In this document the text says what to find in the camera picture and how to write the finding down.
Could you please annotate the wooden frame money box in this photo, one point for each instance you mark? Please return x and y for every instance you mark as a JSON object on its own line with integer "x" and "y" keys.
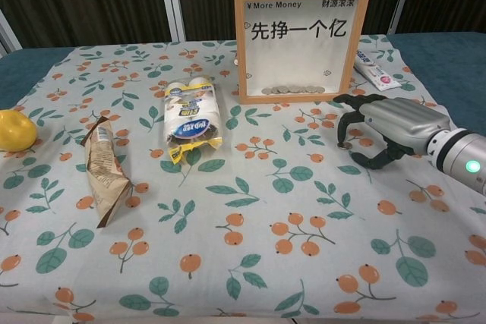
{"x": 296, "y": 58}

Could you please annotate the floral leaf and berry tablecloth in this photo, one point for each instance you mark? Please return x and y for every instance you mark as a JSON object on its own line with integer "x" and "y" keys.
{"x": 247, "y": 187}

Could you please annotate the white toothpaste tube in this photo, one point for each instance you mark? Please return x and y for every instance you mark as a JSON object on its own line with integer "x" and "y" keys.
{"x": 377, "y": 73}

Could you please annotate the yellow fruit model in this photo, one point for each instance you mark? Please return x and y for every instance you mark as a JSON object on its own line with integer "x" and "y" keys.
{"x": 16, "y": 131}

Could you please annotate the paper cups in plastic pack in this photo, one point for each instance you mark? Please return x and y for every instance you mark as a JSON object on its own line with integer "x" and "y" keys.
{"x": 191, "y": 119}

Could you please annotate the silver coin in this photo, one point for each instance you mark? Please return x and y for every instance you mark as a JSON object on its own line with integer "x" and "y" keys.
{"x": 344, "y": 146}

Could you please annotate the teal table cover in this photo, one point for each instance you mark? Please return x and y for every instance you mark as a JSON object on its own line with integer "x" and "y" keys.
{"x": 23, "y": 70}

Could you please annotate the brown crumpled snack bag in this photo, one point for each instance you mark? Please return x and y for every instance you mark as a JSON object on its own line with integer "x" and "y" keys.
{"x": 104, "y": 172}

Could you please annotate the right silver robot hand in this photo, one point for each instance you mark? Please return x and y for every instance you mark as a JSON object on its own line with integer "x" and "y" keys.
{"x": 406, "y": 119}

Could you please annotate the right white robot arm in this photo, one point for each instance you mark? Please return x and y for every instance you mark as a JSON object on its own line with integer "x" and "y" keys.
{"x": 459, "y": 157}

